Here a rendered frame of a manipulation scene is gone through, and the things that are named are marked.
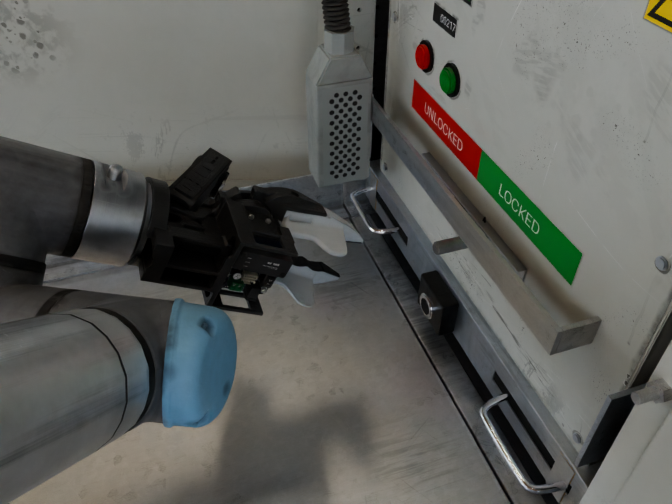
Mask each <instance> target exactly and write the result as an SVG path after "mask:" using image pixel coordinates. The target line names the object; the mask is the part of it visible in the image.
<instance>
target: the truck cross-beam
mask: <svg viewBox="0 0 672 504"><path fill-rule="evenodd" d="M380 163H381V159H377V160H372V161H369V177H368V178H367V179H366V187H367V186H370V180H371V171H372V172H373V174H374V175H375V177H376V178H377V190H376V212H377V213H378V215H379V217H380V218H381V220H382V221H383V223H384V224H385V226H386V228H393V227H400V229H401V232H398V233H392V234H391V236H392V237H393V239H394V240H395V242H396V244H397V245H398V247H399V248H400V250H401V251H402V253H403V255H404V256H405V258H406V259H407V261H408V263H409V264H410V266H411V267H412V269H413V271H414V272H415V274H416V275H417V277H418V278H419V280H420V279H421V274H423V273H427V272H431V271H435V270H436V271H438V273H439V274H440V276H441V277H442V279H443V280H444V282H445V283H446V285H447V286H448V288H449V289H450V291H451V292H452V294H453V295H454V297H455V298H456V300H457V301H458V303H459V307H458V312H457V318H456V323H455V328H454V331H453V332H452V333H453V334H454V336H455V337H456V339H457V340H458V342H459V344H460V345H461V347H462V348H463V350H464V352H465V353H466V355H467V356H468V358H469V360H470V361H471V363H472V364H473V366H474V367H475V369H476V371H477V372H478V374H479V375H480V377H481V379H482V380H483V382H484V383H485V385H486V387H487V388H488V390H489V391H490V393H491V394H492V396H493V398H494V397H496V396H498V395H500V394H503V393H506V392H508V393H509V394H510V400H507V401H504V402H502V403H500V404H498V406H499V407H500V409H501V410H502V412H503V414H504V415H505V417H506V418H507V420H508V421H509V423H510V425H511V426H512V428H513V429H514V431H515V433H516V434H517V436H518V437H519V439H520V441H521V442H522V444H523V445H524V447H525V448H526V450H527V452H528V453H529V455H530V456H531V458H532V460H533V461H534V463H535V464H536V466H537V468H538V469H539V471H540V472H541V474H542V475H543V477H544V479H545V480H547V478H548V476H549V474H550V471H551V469H552V467H553V465H554V463H555V461H556V458H557V456H558V454H559V452H561V453H562V454H563V456H564V457H565V459H566V460H567V461H568V463H569V464H570V466H571V467H572V469H573V470H574V472H575V475H574V477H573V479H572V481H571V483H570V484H569V489H567V490H566V491H565V494H564V496H563V498H562V500H561V502H560V504H579V503H580V501H581V500H582V498H583V496H584V494H585V492H586V491H587V489H588V487H589V485H590V484H591V482H592V480H593V478H594V476H595V475H596V473H597V471H598V469H599V468H600V466H601V464H602V462H603V461H602V462H599V463H596V464H593V465H590V466H588V465H584V466H581V467H578V468H577V467H576V466H575V465H574V462H575V460H576V458H577V456H578V452H577V451H576V449H575V448H574V447H573V445H572V444H571V442H570V441H569V439H568V438H567V436H566V435H565V434H564V432H563V431H562V429H561V428H560V426H559V425H558V424H557V422H556V421H555V419H554V418H553V416H552V415H551V413H550V412H549V411H548V409H547V408H546V406H545V405H544V403H543V402H542V401H541V399H540V398H539V396H538V395H537V393H536V392H535V391H534V389H533V388H532V386H531V385H530V383H529V382H528V380H527V379H526V378H525V376H524V375H523V373H522V372H521V370H520V369H519V368H518V366H517V365H516V363H515V362H514V360H513V359H512V357H511V356H510V355H509V353H508V352H507V350H506V349H505V347H504V346H503V345H502V343H501V342H500V340H499V339H498V337H497V336H496V335H495V333H494V332H493V330H492V329H491V327H490V326H489V324H488V323H487V322H486V320H485V319H484V317H483V316H482V314H481V313H480V312H479V310H478V309H477V307H476V306H475V304H474V303H473V302H472V300H471V299H470V297H469V296H468V294H467V293H466V291H465V290H464V289H463V287H462V286H461V284H460V283H459V281H458V280H457V279H456V277H455V276H454V274H453V273H452V271H451V270H450V268H449V267H448V266H447V264H446V263H445V261H444V260H443V258H442V257H441V256H440V255H436V254H435V253H434V251H433V244H432V243H431V241H430V240H429V238H428V237H427V235H426V234H425V233H424V231H423V230H422V228H421V227H420V225H419V224H418V223H417V221H416V220H415V218H414V217H413V215H412V214H411V212H410V211H409V210H408V208H407V207H406V205H405V204H404V202H403V201H402V200H401V198H400V197H399V195H398V194H397V192H396V191H395V190H394V188H393V187H392V185H391V184H390V182H389V181H388V179H387V178H386V177H385V175H384V174H383V172H382V171H381V169H380Z"/></svg>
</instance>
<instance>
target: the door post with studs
mask: <svg viewBox="0 0 672 504"><path fill-rule="evenodd" d="M631 399H632V401H633V402H634V403H635V405H634V407H633V409H632V411H631V413H630V414H629V416H628V418H627V420H626V421H625V423H624V425H623V427H622V429H621V430H620V432H619V434H618V436H617V437H616V439H615V441H614V443H613V444H612V446H611V448H610V450H609V452H608V453H607V455H606V457H605V459H604V460H603V462H602V464H601V466H600V468H599V469H598V471H597V473H596V475H595V476H594V478H593V480H592V482H591V484H590V485H589V487H588V489H587V491H586V492H585V494H584V496H583V498H582V500H581V501H580V503H579V504H672V340H671V342H670V343H669V345H668V347H667V349H666V350H665V352H664V354H663V356H662V358H661V359H660V361H659V363H658V365H657V366H656V368H655V370H654V372H653V373H652V375H651V377H650V379H649V381H648V382H647V384H646V386H645V388H644V389H641V390H638V391H635V392H632V393H631Z"/></svg>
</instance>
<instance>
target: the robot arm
mask: <svg viewBox="0 0 672 504"><path fill-rule="evenodd" d="M231 163H232V160H230V159H229V158H227V157H225V156H224V155H222V154H220V153H219V152H217V151H216V150H214V149H212V148H211V147H210V148H209V149H208V150H207V151H206V152H205V153H204V154H203V155H202V156H201V155H200V156H198V157H197V158H196V159H195V160H194V162H193V163H192V164H191V166H190V167H189V168H188V169H187V170H186V171H185V172H184V173H183V174H182V175H181V176H180V177H179V178H178V179H177V180H176V181H174V182H173V183H172V184H171V185H170V186H168V184H167V182H165V181H163V180H159V179H155V178H151V177H144V175H143V174H142V173H139V172H135V171H132V170H128V169H124V168H123V167H122V166H121V165H119V164H111V165H109V164H105V163H101V162H97V161H93V160H90V159H86V158H82V157H79V156H75V155H71V154H67V153H64V152H60V151H56V150H52V149H48V148H45V147H41V146H37V145H33V144H29V143H26V142H22V141H18V140H14V139H10V138H6V137H3V136H0V504H8V503H10V502H11V501H13V500H15V499H17V498H18V497H20V496H22V495H23V494H25V493H27V492H28V491H30V490H32V489H33V488H35V487H37V486H38V485H40V484H42V483H44V482H45V481H47V480H49V479H50V478H52V477H54V476H55V475H57V474H59V473H60V472H62V471H64V470H66V469H67V468H69V467H71V466H72V465H74V464H76V463H77V462H79V461H81V460H82V459H84V458H86V457H87V456H89V455H91V454H93V453H94V452H96V451H98V450H99V449H101V448H103V447H104V446H106V445H108V444H109V443H111V442H113V441H114V440H116V439H118V438H120V437H121V436H122V435H123V434H125V433H127V432H129V431H131V430H132V429H134V428H136V427H137V426H139V425H141V424H142V423H146V422H155V423H162V424H163V425H164V427H167V428H172V427H173V426H184V427H194V428H198V427H203V426H205V425H207V424H209V423H211V422H212V421H213V420H214V419H215V418H216V417H217V416H218V415H219V413H220V412H221V410H222V409H223V407H224V405H225V403H226V401H227V399H228V396H229V394H230V391H231V388H232V384H233V380H234V375H235V370H236V360H237V340H236V334H235V329H234V326H233V324H232V321H231V320H230V318H229V317H228V315H227V314H226V313H225V312H224V311H222V310H226V311H233V312H239V313H246V314H253V315H260V316H262V315H263V311H262V308H261V305H260V302H259V299H258V295H259V294H264V293H266V292H267V290H268V288H271V286H272V285H273V283H276V284H279V285H281V286H282V287H284V288H285V289H286V290H287V291H288V292H289V293H290V295H291V296H292V297H293V298H294V300H295V301H296V302H297V303H298V304H300V305H302V306H304V307H312V306H313V305H314V303H315V301H314V287H313V284H319V283H325V282H330V281H335V280H338V279H339V278H340V275H339V273H337V272H336V271H334V270H333V269H331V268H330V267H329V266H327V265H326V264H324V263H323V262H321V261H320V262H318V261H317V262H315V261H309V260H307V259H306V258H304V257H303V256H298V252H297V250H296V248H295V246H294V243H295V242H294V239H293V237H295V238H300V239H307V240H310V241H313V242H314V243H316V244H317V245H318V246H319V247H321V248H322V249H323V250H324V251H326V252H327V253H328V254H330V255H333V256H339V257H342V256H345V255H346V254H347V246H346V242H351V243H361V244H362V243H363V241H364V240H363V238H362V237H361V235H360V234H359V233H358V232H357V230H356V229H355V228H354V227H353V226H352V225H351V224H349V223H348V222H347V221H345V220H344V219H342V218H341V217H340V216H338V215H337V214H335V213H334V212H332V211H330V210H329V209H327V208H325V207H323V206H322V205H321V204H320V203H318V202H316V201H314V200H313V199H311V198H309V197H307V196H305V195H304V194H302V193H300V192H298V191H296V190H293V189H289V188H284V187H267V188H265V187H259V186H256V185H254V186H253V187H252V190H251V191H249V190H239V188H238V187H236V186H235V187H233V188H231V189H230V190H228V191H226V192H223V191H220V190H222V189H223V187H224V186H225V181H226V180H227V178H228V176H229V172H227V171H228V169H229V166H230V164H231ZM211 197H213V198H214V197H215V198H214V199H212V198H211ZM271 215H272V216H271ZM278 220H279V221H281V223H282V224H281V226H280V224H279V221H278ZM47 254H52V255H57V256H64V257H70V258H72V259H78V260H84V261H90V262H95V263H101V264H107V265H113V266H119V267H120V266H123V265H125V264H126V263H127V264H128V265H132V266H138V267H139V274H140V281H147V282H153V283H159V284H165V285H171V286H177V287H183V288H190V289H196V290H202V294H203V298H204V302H205V305H200V304H194V303H188V302H185V301H184V300H183V299H181V298H176V299H175V300H174V301H172V300H163V299H154V298H146V297H137V296H128V295H120V294H111V293H102V292H94V291H86V290H76V289H66V288H58V287H49V286H42V285H43V280H44V274H45V270H46V264H45V260H46V255H47ZM222 288H227V289H229V290H232V291H228V290H222ZM234 291H238V292H234ZM241 291H243V293H240V292H241ZM220 294H222V295H228V296H234V297H240V298H245V300H246V302H247V305H248V308H243V307H236V306H230V305H223V304H222V301H221V297H220Z"/></svg>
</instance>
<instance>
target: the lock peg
mask: <svg viewBox="0 0 672 504"><path fill-rule="evenodd" d="M467 248H468V247H467V246H466V245H465V243H464V242H463V241H462V239H461V238H460V237H459V236H457V237H453V238H449V239H444V240H440V241H436V242H434V244H433V251H434V253H435V254H436V255H441V254H445V253H450V252H454V251H458V250H462V249H467Z"/></svg>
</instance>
